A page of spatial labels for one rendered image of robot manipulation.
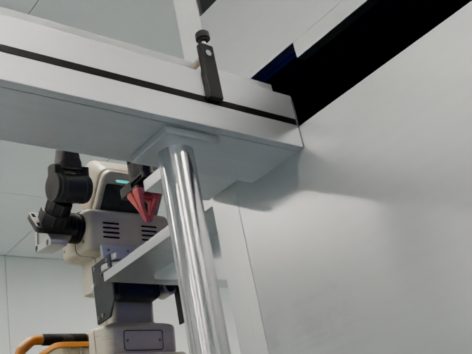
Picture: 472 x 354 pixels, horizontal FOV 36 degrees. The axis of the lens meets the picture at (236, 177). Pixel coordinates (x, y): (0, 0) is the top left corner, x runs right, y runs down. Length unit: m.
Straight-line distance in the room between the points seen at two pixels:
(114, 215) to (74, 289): 5.21
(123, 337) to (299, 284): 0.98
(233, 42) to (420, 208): 0.50
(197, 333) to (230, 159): 0.30
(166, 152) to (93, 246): 1.08
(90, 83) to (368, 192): 0.39
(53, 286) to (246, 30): 6.08
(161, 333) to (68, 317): 5.14
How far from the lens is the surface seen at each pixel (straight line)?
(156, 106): 0.94
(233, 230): 1.20
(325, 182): 1.05
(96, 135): 0.96
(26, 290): 7.07
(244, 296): 1.16
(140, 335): 2.01
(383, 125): 1.00
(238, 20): 1.29
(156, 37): 4.34
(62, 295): 7.21
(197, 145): 1.00
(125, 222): 2.11
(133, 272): 1.53
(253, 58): 1.23
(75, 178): 1.97
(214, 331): 0.89
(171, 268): 1.51
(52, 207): 2.00
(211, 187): 1.20
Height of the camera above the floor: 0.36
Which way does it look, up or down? 25 degrees up
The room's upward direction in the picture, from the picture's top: 12 degrees counter-clockwise
